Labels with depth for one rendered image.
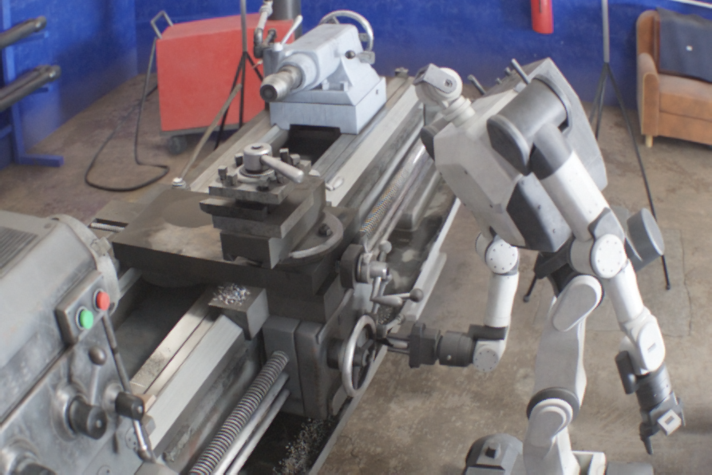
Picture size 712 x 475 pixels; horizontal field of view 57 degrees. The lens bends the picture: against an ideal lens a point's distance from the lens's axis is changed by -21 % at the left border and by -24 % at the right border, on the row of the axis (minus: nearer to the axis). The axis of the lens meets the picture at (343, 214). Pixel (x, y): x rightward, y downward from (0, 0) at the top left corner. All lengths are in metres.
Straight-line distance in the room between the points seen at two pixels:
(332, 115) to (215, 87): 2.16
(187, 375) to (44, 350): 0.60
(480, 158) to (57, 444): 0.92
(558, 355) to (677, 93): 3.51
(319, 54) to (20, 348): 1.76
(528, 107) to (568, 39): 4.42
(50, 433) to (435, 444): 1.75
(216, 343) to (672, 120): 3.91
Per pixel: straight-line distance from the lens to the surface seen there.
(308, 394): 1.94
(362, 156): 2.56
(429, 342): 1.93
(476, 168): 1.46
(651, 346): 1.49
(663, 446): 2.70
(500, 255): 1.80
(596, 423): 2.75
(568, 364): 1.76
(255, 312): 1.82
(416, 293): 2.18
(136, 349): 1.97
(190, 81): 4.84
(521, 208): 1.50
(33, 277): 1.14
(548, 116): 1.35
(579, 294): 1.61
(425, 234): 3.02
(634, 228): 1.59
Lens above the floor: 1.85
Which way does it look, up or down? 27 degrees down
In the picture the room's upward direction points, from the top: 3 degrees counter-clockwise
